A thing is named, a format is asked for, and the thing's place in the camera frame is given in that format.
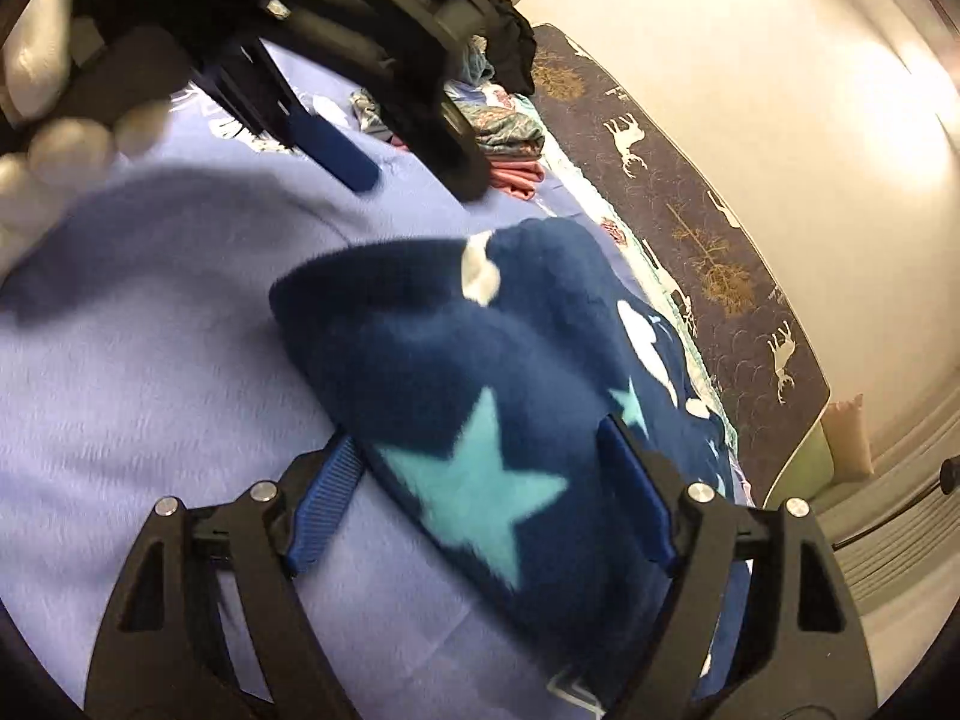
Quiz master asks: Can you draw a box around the person's left hand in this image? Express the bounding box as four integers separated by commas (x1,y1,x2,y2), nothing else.
0,0,175,271

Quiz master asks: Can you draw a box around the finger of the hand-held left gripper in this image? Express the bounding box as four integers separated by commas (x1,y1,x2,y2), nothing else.
202,37,380,196
375,67,492,203

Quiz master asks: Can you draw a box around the beige pillow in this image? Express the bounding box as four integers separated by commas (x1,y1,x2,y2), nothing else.
821,394,876,481

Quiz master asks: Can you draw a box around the light blue cloth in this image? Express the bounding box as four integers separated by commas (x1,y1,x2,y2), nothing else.
459,37,497,87

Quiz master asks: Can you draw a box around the black lamp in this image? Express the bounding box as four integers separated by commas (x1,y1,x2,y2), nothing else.
829,456,960,550

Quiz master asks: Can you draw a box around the teal patterned folded cloth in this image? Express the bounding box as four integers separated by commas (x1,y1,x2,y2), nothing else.
446,82,545,158

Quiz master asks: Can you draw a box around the dark blue star fleece garment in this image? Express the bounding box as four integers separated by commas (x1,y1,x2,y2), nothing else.
268,217,755,706

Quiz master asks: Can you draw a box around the blue printed bed sheet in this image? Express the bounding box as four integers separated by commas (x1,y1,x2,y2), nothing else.
0,37,758,720

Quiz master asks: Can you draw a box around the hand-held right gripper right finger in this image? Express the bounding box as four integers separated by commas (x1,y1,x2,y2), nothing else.
598,412,876,720

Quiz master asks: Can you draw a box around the black cloth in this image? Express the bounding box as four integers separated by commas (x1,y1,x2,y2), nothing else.
480,0,538,95

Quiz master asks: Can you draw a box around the brown deer-print bedspread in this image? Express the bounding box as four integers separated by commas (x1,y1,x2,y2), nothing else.
525,21,832,507

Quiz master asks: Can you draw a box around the green cushion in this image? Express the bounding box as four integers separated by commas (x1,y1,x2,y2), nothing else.
765,427,835,511

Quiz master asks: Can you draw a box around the grey pleated curtain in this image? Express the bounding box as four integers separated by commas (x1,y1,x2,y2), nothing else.
817,427,960,616

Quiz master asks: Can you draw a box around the pink cloth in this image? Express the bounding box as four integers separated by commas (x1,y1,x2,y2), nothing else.
487,157,548,203

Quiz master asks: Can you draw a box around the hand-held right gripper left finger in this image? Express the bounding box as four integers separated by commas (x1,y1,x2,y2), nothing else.
82,436,370,720

